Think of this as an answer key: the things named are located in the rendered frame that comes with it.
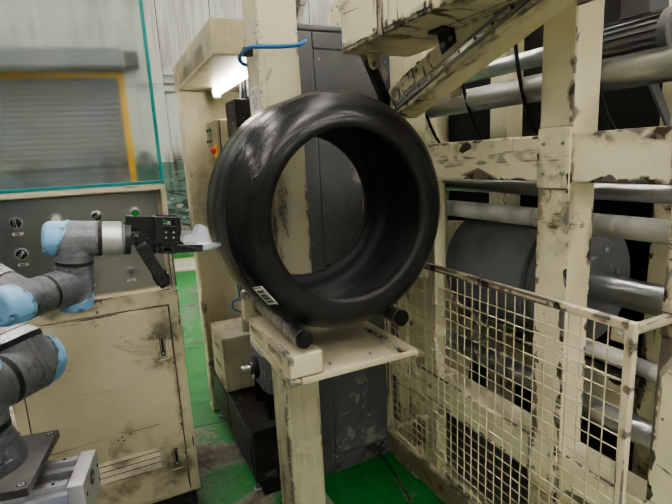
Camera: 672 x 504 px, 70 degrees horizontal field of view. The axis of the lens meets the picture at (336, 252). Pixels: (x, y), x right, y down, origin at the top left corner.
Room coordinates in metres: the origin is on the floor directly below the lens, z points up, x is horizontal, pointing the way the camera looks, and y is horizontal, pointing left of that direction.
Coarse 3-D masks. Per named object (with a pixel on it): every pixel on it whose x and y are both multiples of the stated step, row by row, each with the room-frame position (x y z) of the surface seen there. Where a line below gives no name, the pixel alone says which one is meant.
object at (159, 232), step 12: (132, 216) 1.03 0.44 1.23; (144, 216) 1.05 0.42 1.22; (156, 216) 1.06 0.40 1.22; (168, 216) 1.11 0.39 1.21; (132, 228) 1.03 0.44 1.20; (144, 228) 1.04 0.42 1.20; (156, 228) 1.04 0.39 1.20; (168, 228) 1.06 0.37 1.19; (180, 228) 1.07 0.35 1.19; (132, 240) 1.03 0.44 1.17; (144, 240) 1.04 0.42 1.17; (156, 240) 1.04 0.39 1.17; (168, 240) 1.06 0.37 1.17; (156, 252) 1.05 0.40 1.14; (168, 252) 1.04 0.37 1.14
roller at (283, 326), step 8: (256, 304) 1.38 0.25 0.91; (264, 312) 1.31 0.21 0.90; (272, 312) 1.26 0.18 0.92; (272, 320) 1.24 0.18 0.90; (280, 320) 1.20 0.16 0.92; (280, 328) 1.18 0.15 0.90; (288, 328) 1.14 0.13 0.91; (296, 328) 1.12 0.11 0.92; (304, 328) 1.12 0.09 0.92; (288, 336) 1.13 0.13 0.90; (296, 336) 1.09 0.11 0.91; (304, 336) 1.09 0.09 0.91; (312, 336) 1.10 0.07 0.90; (296, 344) 1.09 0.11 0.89; (304, 344) 1.09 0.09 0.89
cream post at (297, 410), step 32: (256, 0) 1.45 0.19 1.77; (288, 0) 1.49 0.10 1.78; (256, 32) 1.45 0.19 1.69; (288, 32) 1.49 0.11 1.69; (256, 64) 1.47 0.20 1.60; (288, 64) 1.49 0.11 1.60; (288, 96) 1.48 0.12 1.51; (288, 192) 1.48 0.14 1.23; (288, 224) 1.47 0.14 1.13; (288, 256) 1.47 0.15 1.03; (288, 416) 1.45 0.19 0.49; (320, 416) 1.50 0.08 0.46; (288, 448) 1.45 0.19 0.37; (320, 448) 1.50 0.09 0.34; (288, 480) 1.47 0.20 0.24; (320, 480) 1.49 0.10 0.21
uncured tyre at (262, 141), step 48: (336, 96) 1.16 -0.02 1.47; (240, 144) 1.10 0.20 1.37; (288, 144) 1.08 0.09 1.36; (336, 144) 1.45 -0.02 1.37; (384, 144) 1.43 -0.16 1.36; (240, 192) 1.05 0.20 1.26; (384, 192) 1.50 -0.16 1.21; (432, 192) 1.24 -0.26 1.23; (240, 240) 1.05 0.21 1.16; (384, 240) 1.47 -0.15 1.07; (432, 240) 1.25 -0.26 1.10; (288, 288) 1.07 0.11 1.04; (336, 288) 1.41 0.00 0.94; (384, 288) 1.17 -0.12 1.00
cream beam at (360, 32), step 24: (360, 0) 1.43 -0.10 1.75; (384, 0) 1.32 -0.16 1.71; (408, 0) 1.22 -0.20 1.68; (432, 0) 1.14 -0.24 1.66; (456, 0) 1.08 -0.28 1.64; (480, 0) 1.09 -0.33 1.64; (504, 0) 1.09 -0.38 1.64; (360, 24) 1.43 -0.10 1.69; (384, 24) 1.31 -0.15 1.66; (408, 24) 1.25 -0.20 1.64; (432, 24) 1.26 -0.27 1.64; (456, 24) 1.26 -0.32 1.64; (360, 48) 1.49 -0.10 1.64; (384, 48) 1.50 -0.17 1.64; (408, 48) 1.52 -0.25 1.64
